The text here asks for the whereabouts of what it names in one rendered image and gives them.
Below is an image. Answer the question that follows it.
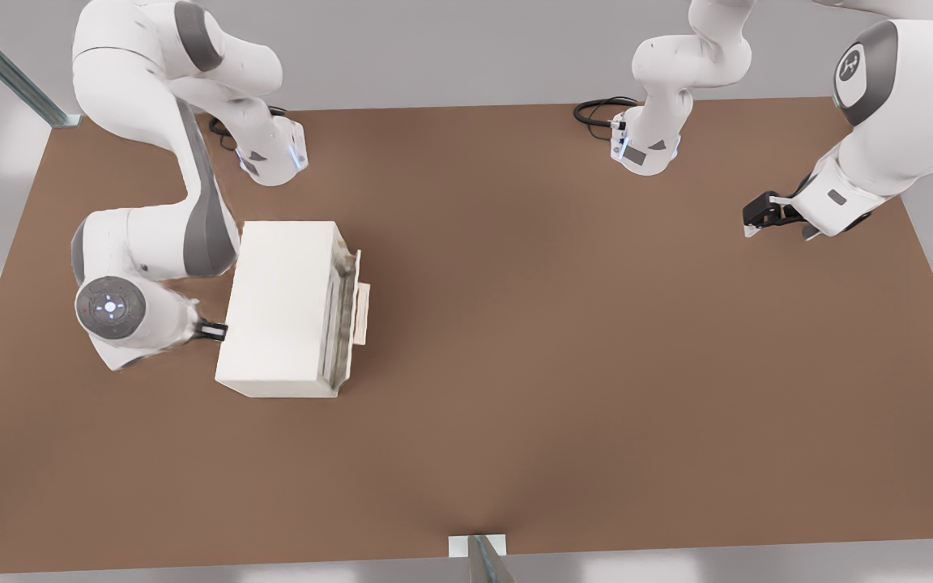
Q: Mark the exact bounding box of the white oven body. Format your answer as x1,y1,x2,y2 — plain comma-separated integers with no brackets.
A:
215,220,351,398

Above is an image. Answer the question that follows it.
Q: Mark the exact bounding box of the white oven door with handle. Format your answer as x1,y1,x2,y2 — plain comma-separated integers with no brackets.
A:
322,249,372,386

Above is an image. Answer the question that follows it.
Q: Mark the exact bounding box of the black cable loop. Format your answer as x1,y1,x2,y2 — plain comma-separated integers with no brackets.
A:
573,96,640,140
208,106,288,152

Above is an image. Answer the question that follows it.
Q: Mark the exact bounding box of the silver frame post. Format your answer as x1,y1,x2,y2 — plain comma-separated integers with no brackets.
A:
0,4,83,129
449,534,516,583

